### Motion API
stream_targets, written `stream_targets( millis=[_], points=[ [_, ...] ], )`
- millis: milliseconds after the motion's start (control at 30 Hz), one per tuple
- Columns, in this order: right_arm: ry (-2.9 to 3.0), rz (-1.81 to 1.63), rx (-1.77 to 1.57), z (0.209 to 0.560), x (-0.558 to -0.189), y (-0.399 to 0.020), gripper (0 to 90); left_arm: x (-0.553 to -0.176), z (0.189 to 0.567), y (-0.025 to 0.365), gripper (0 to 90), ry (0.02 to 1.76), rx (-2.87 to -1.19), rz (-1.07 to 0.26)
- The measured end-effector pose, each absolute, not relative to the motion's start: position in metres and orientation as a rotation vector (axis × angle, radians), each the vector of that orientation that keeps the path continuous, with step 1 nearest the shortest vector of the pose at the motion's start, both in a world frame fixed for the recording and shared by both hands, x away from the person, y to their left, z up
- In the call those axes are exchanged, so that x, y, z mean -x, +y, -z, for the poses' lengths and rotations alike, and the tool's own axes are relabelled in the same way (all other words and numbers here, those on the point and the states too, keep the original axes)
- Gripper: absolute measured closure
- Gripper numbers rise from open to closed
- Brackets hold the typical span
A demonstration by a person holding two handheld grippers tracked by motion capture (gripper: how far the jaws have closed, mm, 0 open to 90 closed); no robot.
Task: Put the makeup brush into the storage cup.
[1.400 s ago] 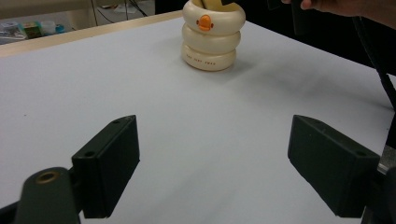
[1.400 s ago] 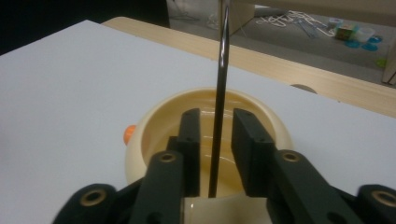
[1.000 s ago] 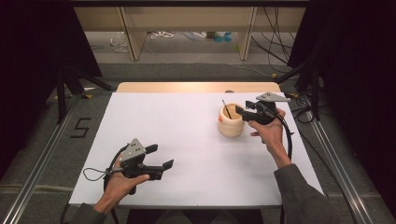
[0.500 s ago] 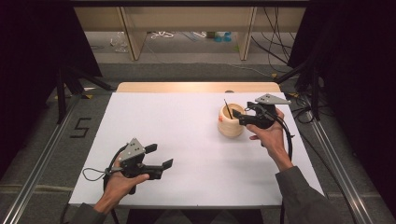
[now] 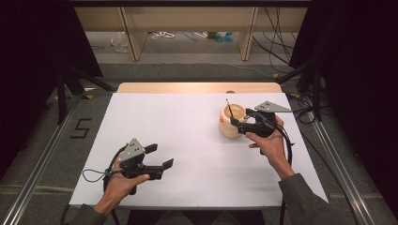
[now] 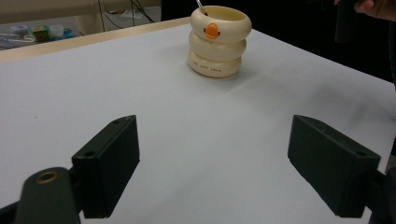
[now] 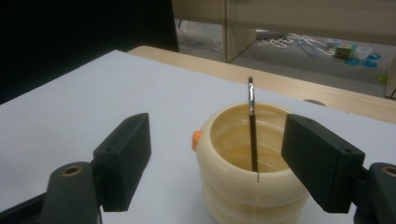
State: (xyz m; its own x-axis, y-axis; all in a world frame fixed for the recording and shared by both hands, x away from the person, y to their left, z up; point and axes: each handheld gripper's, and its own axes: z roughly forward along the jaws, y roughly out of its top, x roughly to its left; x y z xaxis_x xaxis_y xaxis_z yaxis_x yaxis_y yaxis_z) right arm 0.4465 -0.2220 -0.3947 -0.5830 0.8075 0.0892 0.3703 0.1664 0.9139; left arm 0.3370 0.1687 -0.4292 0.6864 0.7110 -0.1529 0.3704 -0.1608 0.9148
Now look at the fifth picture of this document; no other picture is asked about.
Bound black curtain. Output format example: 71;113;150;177
0;0;104;179
289;0;398;217

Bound aluminium floor rail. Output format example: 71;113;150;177
308;111;376;225
1;93;79;225

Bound black floor cables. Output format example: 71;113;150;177
289;92;317;125

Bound person's left hand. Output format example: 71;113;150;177
100;158;151;211

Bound wooden shelf unit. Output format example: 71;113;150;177
74;6;309;62

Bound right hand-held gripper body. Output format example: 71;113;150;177
237;100;293;139

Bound white cord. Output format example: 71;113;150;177
151;31;176;40

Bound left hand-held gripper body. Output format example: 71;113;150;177
117;138;166;196

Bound hanging black cables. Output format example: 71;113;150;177
252;7;309;74

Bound thin black pen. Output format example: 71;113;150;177
225;98;235;120

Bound right hand-held gripper cable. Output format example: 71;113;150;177
250;112;296;225

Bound left hand-held gripper cable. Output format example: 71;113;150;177
60;143;130;225

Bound clear plastic bag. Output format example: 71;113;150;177
110;31;130;53

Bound white table cover sheet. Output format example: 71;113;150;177
69;92;330;209

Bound cream ribbed pen holder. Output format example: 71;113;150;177
218;103;248;139

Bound grey floor cable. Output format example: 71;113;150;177
200;62;278;79

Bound hand-held gripper cable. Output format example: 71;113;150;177
250;112;296;225
60;143;130;225

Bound black metal stand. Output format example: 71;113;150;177
275;59;323;121
55;67;115;126

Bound person's right hand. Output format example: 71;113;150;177
244;115;291;172

